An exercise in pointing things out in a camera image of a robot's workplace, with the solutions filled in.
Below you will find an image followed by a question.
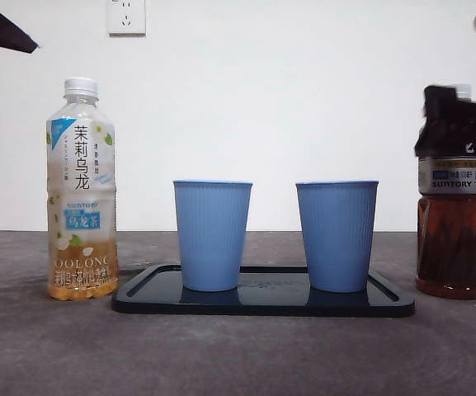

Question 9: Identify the blue ribbed plastic cup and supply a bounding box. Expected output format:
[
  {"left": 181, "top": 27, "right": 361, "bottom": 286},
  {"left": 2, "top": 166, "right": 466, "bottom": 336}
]
[
  {"left": 172, "top": 179, "right": 253, "bottom": 293},
  {"left": 294, "top": 179, "right": 380, "bottom": 294}
]

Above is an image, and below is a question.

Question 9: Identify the dark blue rectangular tray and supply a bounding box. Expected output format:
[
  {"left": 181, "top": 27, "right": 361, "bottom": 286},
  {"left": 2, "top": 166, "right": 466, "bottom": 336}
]
[{"left": 111, "top": 264, "right": 416, "bottom": 318}]

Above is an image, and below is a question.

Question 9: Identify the dark oolong tea bottle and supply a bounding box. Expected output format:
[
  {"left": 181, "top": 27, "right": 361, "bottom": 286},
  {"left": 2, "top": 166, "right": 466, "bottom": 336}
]
[{"left": 413, "top": 83, "right": 476, "bottom": 301}]

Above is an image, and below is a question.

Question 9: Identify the white wall socket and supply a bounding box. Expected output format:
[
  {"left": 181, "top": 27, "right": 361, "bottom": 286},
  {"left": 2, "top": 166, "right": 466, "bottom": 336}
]
[{"left": 107, "top": 0, "right": 146, "bottom": 36}]

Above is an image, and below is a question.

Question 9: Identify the pale jasmine oolong tea bottle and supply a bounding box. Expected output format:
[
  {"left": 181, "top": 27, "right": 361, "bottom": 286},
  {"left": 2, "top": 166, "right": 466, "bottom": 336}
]
[{"left": 46, "top": 77, "right": 120, "bottom": 301}]

